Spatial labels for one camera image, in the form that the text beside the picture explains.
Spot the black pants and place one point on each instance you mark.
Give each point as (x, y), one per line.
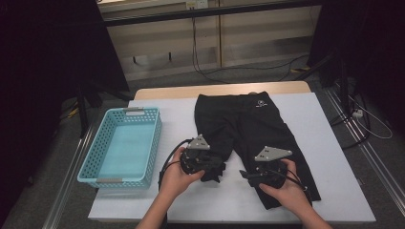
(248, 127)

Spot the white wall socket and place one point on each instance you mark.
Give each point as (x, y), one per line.
(197, 4)

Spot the black tripod stand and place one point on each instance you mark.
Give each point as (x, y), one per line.
(83, 111)

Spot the person's right hand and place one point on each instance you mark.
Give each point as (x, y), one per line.
(289, 195)

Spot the metal floor rail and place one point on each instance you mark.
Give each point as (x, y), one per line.
(383, 171)
(70, 178)

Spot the person's left hand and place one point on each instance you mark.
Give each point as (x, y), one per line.
(173, 181)

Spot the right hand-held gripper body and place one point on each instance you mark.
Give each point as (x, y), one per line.
(270, 153)

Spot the yellow floor tape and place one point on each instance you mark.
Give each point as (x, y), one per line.
(73, 112)
(304, 68)

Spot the wide black curtain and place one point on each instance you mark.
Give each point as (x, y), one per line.
(38, 63)

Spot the black horizontal bar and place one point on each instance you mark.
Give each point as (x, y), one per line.
(207, 12)

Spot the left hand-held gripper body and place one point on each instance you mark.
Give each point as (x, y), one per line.
(199, 144)

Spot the light blue plastic basket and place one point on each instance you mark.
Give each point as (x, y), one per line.
(127, 149)

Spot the round dark table grommet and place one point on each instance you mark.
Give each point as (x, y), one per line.
(253, 93)

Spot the white power adapter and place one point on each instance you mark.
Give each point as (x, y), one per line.
(357, 113)

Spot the black metal stand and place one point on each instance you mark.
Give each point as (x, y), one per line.
(343, 89)

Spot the narrow black curtain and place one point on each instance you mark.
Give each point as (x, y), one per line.
(366, 31)

